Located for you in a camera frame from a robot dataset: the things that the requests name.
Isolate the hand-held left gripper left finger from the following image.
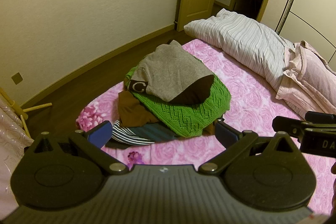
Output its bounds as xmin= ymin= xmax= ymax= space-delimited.
xmin=34 ymin=121 xmax=130 ymax=175

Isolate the pale pink quilt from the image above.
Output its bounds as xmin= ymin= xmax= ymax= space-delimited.
xmin=276 ymin=41 xmax=336 ymax=119

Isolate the dark teal garment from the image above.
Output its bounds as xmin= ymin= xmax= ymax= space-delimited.
xmin=129 ymin=123 xmax=179 ymax=142

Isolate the green knit sweater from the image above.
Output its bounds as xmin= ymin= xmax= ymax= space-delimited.
xmin=125 ymin=60 xmax=231 ymax=138

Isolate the white striped duvet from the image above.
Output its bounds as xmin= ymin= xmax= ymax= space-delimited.
xmin=184 ymin=9 xmax=296 ymax=90

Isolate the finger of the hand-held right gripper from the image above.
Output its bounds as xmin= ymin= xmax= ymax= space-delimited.
xmin=272 ymin=116 xmax=313 ymax=138

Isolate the pink floral blanket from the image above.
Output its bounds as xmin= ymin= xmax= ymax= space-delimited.
xmin=76 ymin=39 xmax=336 ymax=214

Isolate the grey and black sweater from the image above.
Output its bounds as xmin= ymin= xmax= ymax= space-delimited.
xmin=125 ymin=40 xmax=215 ymax=105

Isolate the navy white striped garment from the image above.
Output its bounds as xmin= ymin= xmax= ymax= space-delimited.
xmin=105 ymin=120 xmax=158 ymax=148

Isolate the brown garment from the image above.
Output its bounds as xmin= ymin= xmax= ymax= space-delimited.
xmin=118 ymin=91 xmax=223 ymax=135

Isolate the low wall outlet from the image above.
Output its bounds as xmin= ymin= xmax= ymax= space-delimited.
xmin=11 ymin=72 xmax=23 ymax=85

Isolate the pink lace cloth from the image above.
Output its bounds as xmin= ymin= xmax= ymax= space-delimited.
xmin=0 ymin=94 xmax=34 ymax=214

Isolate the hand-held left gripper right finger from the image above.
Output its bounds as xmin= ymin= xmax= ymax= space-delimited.
xmin=198 ymin=121 xmax=300 ymax=175

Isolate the wooden rack stand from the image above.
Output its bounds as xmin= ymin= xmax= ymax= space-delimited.
xmin=0 ymin=87 xmax=52 ymax=138

